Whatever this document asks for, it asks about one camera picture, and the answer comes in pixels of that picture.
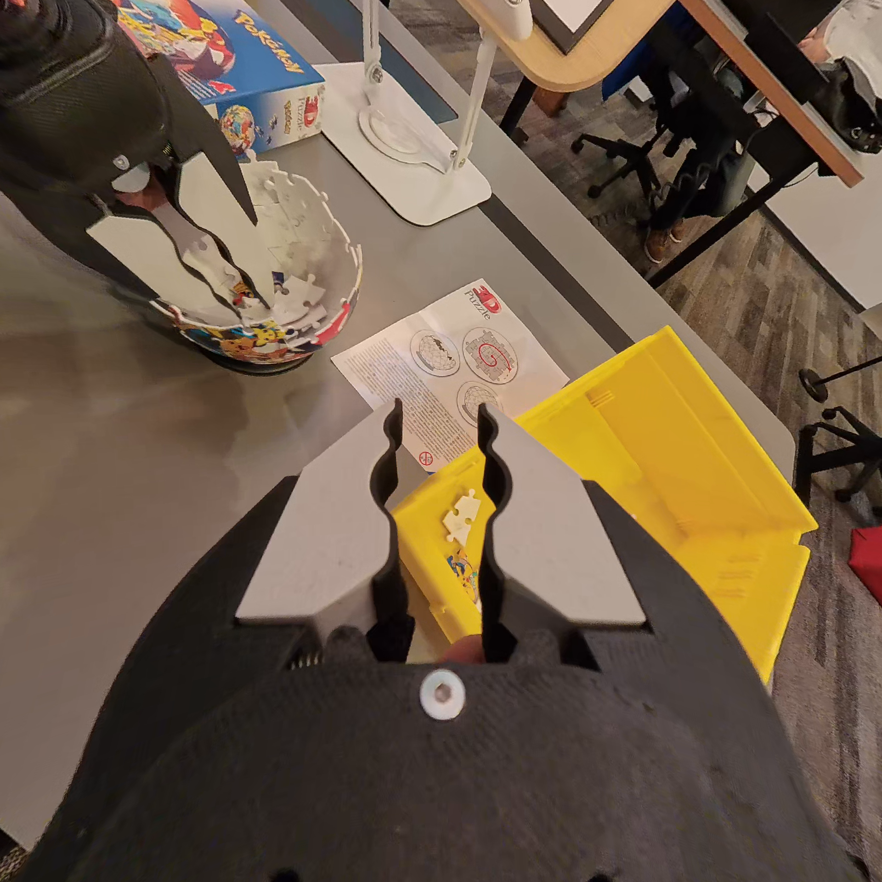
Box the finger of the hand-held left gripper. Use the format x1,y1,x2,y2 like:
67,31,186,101
85,207,245,325
174,148,278,312

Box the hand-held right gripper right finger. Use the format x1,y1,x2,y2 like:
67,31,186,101
477,403,649,664

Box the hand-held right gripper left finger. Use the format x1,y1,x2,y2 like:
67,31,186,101
236,398,416,664

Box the small puzzle piece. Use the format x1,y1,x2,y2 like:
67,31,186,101
175,231,238,283

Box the colourful puzzle ball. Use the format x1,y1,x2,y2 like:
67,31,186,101
148,162,364,362

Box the heap of puzzle pieces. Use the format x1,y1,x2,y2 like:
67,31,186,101
443,488,483,611

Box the yellow plastic bin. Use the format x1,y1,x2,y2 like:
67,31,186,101
389,325,820,684

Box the blue puzzle box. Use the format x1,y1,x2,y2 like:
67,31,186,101
113,0,326,163

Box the black round ball stand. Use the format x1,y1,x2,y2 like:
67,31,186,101
207,348,318,376

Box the white instruction leaflet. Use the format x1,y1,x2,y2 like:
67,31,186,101
331,277,571,476

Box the black office chair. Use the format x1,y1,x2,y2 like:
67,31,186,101
796,407,882,504
571,90,679,201

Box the black pole stand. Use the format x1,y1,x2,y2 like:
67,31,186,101
799,358,882,402

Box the red storage bin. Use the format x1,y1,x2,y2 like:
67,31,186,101
849,527,882,604

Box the black bag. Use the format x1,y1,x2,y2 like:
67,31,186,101
820,62,882,156

